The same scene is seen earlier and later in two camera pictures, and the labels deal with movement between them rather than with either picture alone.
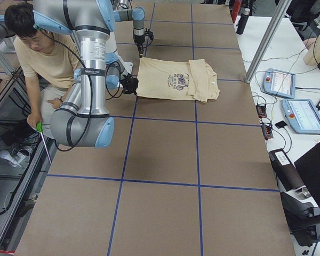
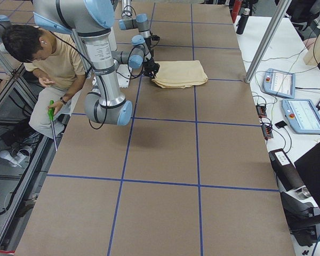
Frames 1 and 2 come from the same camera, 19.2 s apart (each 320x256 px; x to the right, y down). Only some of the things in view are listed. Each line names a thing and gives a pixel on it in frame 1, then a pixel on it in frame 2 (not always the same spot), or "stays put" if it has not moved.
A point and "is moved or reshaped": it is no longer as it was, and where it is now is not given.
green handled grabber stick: [40, 128] to [50, 113]
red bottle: [236, 9] stays put
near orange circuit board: [266, 131] stays put
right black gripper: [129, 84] to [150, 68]
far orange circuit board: [261, 111] stays put
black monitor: [314, 167] stays put
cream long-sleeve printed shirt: [195, 80] is moved or reshaped
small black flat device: [280, 124] stays put
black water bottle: [242, 21] stays put
